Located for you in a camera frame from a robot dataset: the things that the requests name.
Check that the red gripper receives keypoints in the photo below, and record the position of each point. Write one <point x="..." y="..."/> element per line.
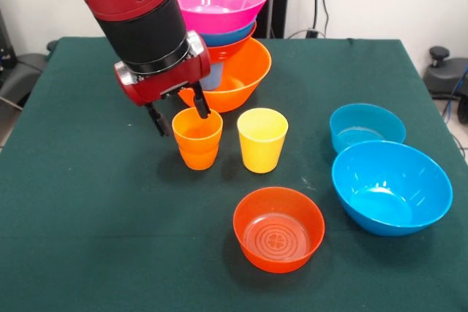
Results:
<point x="164" y="78"/>

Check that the yellow cup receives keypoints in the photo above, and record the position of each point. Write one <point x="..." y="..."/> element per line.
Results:
<point x="262" y="151"/>

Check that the large orange bowl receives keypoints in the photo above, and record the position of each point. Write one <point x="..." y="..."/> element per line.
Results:
<point x="241" y="85"/>

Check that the small red bowl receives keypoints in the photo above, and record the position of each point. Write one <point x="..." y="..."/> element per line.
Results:
<point x="278" y="239"/>

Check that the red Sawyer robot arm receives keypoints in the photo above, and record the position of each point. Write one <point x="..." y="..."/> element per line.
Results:
<point x="139" y="16"/>

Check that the dark green table cloth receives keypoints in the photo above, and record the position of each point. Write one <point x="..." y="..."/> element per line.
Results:
<point x="204" y="286"/>

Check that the large blue bowl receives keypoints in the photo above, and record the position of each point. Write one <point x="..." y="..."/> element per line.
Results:
<point x="230" y="38"/>
<point x="391" y="188"/>

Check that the black pedestal leg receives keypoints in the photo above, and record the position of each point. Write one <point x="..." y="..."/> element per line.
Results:
<point x="22" y="71"/>
<point x="444" y="78"/>

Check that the small teal blue bowl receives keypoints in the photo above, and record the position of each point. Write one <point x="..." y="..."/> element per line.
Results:
<point x="365" y="125"/>

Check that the wide red bowl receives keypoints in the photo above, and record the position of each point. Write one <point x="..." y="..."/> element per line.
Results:
<point x="230" y="50"/>

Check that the blue cup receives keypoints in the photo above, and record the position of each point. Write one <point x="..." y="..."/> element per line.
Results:
<point x="215" y="78"/>

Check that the orange cup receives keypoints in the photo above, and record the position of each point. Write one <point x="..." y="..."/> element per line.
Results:
<point x="199" y="161"/>
<point x="194" y="136"/>

